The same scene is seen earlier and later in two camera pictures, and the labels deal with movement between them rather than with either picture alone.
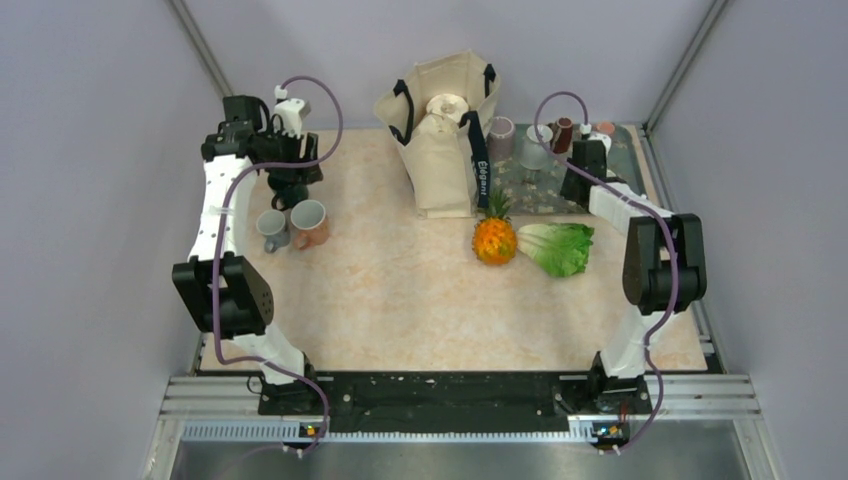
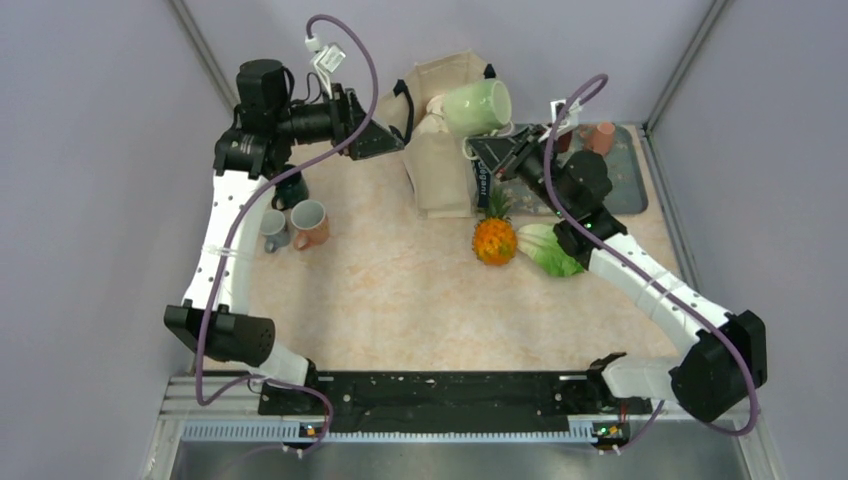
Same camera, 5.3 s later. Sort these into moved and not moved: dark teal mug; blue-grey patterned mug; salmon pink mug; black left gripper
Moved: black left gripper
Not moved: salmon pink mug; blue-grey patterned mug; dark teal mug
